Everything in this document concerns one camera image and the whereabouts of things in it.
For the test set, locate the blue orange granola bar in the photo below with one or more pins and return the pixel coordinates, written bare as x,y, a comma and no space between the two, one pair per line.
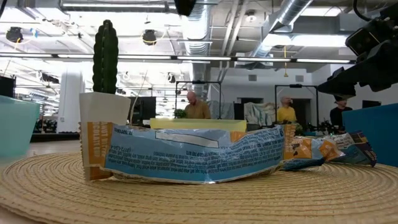
186,155
298,149

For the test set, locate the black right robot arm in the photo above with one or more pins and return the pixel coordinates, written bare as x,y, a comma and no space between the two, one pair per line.
391,12

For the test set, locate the person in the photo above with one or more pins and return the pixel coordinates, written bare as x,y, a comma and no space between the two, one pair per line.
199,110
286,113
339,116

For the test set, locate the distant black robot rig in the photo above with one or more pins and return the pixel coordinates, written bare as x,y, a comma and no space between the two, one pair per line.
323,127

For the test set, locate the blue plastic bin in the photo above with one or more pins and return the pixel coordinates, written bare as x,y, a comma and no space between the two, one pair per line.
379,133

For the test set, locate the white crumpled cover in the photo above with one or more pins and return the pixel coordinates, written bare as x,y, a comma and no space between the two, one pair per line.
259,113

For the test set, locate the long linear ceiling light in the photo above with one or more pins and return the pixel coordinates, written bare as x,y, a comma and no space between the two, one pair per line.
202,58

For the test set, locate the yellow plastic bin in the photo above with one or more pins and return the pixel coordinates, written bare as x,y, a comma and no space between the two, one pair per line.
199,124

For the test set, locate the small green plant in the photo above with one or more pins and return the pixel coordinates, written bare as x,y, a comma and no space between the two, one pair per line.
180,113

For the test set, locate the round woven straw placemat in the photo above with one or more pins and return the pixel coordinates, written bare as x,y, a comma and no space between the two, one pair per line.
199,202

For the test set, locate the black ceiling lamp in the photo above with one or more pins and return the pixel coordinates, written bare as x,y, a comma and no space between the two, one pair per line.
14,34
149,36

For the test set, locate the black monitor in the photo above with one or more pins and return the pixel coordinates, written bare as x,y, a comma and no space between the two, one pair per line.
146,107

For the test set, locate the green cactus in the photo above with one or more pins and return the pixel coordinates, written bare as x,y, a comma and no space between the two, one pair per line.
105,56

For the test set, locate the white column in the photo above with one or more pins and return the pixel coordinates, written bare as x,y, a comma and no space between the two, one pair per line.
71,102

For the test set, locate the teal plastic bin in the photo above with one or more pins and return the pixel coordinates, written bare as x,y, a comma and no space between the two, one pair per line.
17,124

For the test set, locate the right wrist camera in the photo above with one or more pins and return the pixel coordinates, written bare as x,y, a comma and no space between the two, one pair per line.
363,39

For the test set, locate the black frame stand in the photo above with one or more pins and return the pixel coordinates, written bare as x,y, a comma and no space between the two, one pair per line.
176,99
276,102

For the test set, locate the silver spiral ceiling duct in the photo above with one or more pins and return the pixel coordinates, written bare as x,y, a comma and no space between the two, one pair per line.
197,31
289,12

